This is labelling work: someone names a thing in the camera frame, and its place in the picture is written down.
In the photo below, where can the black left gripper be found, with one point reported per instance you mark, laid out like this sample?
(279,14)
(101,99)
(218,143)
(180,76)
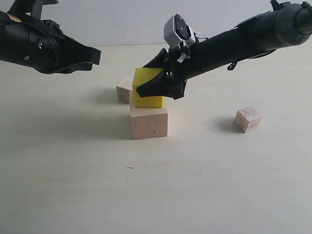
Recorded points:
(30,42)

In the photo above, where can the small wooden cube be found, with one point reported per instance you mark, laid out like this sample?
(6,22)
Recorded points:
(247,119)

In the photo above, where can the medium wooden cube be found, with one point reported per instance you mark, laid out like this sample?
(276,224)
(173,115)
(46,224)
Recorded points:
(123,88)

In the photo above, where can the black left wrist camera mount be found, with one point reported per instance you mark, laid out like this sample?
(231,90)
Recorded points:
(34,7)

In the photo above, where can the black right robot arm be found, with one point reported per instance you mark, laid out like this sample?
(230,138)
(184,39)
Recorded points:
(287,24)

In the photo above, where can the yellow cube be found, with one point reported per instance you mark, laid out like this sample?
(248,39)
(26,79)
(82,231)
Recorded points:
(144,91)

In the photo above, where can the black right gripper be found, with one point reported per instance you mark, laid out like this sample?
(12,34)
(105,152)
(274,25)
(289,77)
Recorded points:
(181,65)

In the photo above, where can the large wooden cube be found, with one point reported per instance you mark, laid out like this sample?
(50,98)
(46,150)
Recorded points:
(148,122)

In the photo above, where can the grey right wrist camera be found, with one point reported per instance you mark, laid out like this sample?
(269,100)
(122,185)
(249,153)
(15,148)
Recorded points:
(176,31)

